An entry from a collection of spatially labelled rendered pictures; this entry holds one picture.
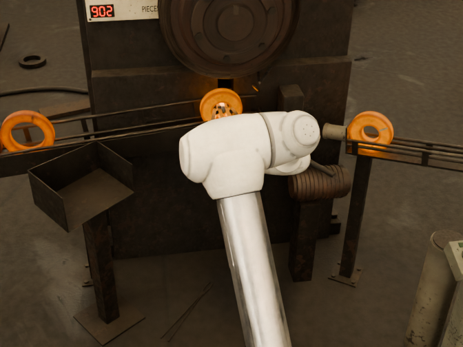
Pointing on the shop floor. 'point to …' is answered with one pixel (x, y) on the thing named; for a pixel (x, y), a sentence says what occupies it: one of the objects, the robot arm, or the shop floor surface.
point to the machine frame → (134, 229)
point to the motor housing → (311, 213)
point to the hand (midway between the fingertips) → (221, 104)
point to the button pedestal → (455, 335)
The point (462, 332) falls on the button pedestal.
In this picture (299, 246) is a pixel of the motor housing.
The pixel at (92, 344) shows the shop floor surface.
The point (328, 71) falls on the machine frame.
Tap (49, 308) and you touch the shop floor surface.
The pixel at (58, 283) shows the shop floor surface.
